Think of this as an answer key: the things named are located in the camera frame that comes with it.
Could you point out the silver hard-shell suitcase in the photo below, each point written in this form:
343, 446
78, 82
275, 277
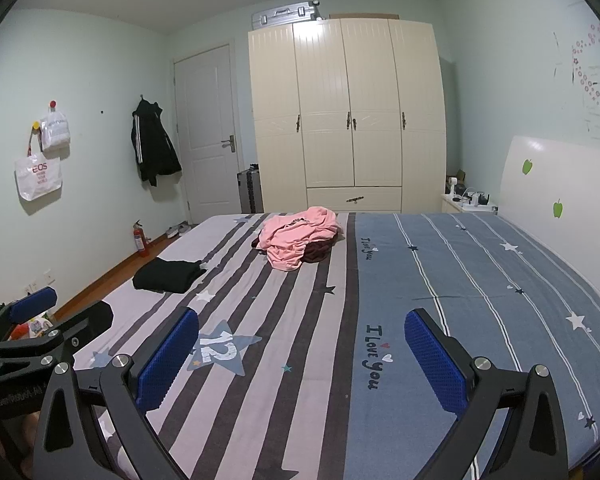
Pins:
285, 14

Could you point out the red fire extinguisher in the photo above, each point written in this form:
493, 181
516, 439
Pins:
140, 242

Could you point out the white shoe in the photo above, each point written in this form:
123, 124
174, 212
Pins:
172, 232
185, 228

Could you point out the flat cardboard box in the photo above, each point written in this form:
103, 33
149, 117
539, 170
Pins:
362, 16

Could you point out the colourful plastic bags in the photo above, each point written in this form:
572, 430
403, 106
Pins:
30, 327

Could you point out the white headboard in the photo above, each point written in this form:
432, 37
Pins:
580, 175

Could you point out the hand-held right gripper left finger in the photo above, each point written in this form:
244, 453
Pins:
167, 360

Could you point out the pink shirt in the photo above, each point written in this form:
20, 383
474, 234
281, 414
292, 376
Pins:
290, 240

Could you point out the pink floral wall decal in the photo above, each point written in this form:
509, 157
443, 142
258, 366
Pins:
590, 85

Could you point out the white room door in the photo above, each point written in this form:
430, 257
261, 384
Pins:
205, 125

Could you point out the green apple sticker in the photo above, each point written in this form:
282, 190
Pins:
527, 166
558, 208

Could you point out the white nightstand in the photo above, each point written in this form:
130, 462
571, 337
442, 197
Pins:
452, 205

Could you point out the cream four-door wardrobe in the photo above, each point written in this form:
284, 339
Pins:
325, 110

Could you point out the small white fan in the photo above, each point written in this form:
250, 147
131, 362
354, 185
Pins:
453, 186

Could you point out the white bag with red print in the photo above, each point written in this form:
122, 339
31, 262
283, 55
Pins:
37, 180

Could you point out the dark ribbed suitcase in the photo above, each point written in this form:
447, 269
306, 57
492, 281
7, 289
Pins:
250, 192

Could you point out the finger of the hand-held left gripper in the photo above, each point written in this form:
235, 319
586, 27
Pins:
32, 305
87, 321

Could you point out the tangle of chargers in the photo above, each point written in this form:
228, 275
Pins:
477, 197

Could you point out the small white plastic bag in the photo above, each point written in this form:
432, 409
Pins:
55, 130

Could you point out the black folded garment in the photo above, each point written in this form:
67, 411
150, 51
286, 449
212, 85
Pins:
167, 275

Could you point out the black striped jacket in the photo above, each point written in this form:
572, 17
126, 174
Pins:
152, 145

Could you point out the maroon garment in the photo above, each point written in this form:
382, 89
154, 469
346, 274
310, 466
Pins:
317, 252

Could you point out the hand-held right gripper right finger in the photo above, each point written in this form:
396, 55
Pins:
435, 365

